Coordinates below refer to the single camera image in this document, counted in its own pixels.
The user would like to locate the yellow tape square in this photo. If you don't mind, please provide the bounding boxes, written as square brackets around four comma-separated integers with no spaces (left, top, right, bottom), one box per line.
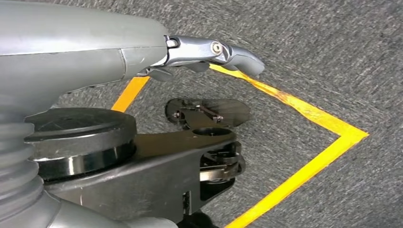
[112,63,370,228]

